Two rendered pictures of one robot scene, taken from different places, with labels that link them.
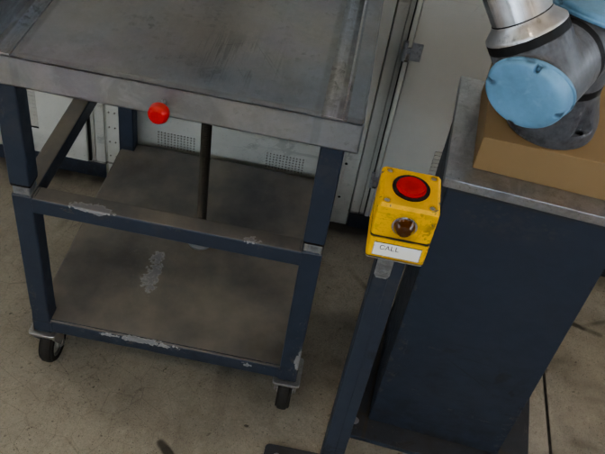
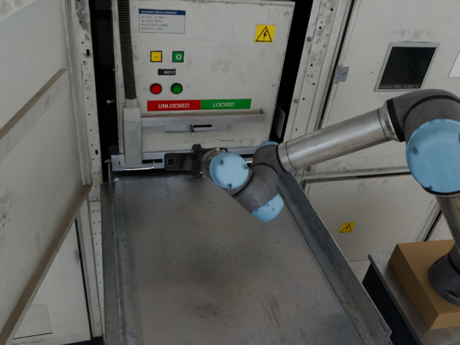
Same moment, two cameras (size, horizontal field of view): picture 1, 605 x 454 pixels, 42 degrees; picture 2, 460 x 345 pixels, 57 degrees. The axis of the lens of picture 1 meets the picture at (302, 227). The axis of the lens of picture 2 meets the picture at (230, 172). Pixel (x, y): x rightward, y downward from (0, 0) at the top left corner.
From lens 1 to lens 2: 81 cm
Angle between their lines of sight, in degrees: 18
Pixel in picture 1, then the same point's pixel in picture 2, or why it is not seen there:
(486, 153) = (439, 321)
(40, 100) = (53, 317)
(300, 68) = (324, 311)
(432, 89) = not seen: hidden behind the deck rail
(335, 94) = (360, 326)
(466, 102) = (387, 274)
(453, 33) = (322, 209)
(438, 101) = not seen: hidden behind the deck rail
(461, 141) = (409, 309)
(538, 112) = not seen: outside the picture
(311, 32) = (305, 273)
